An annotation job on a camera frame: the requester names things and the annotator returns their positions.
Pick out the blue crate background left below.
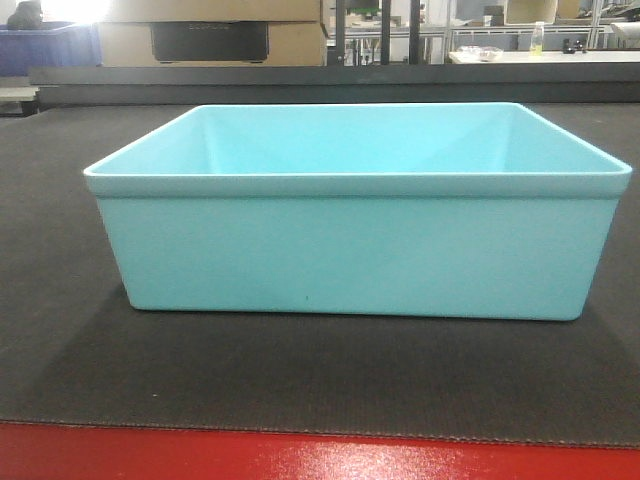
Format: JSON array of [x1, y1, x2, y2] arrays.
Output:
[[1, 22, 102, 77]]

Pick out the white background table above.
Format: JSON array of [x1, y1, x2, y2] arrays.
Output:
[[449, 49, 639, 64]]

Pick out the yellow liquid bottle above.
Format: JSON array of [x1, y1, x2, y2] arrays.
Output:
[[529, 21, 545, 56]]

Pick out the red conveyor frame edge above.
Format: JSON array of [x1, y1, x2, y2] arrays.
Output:
[[1, 423, 639, 479]]

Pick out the cardboard box with black panel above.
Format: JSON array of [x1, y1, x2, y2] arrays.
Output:
[[98, 1, 334, 67]]

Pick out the light blue plastic bin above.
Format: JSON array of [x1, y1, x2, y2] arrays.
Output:
[[84, 102, 632, 320]]

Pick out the black conveyor side rail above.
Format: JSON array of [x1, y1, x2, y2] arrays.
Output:
[[29, 62, 639, 107]]

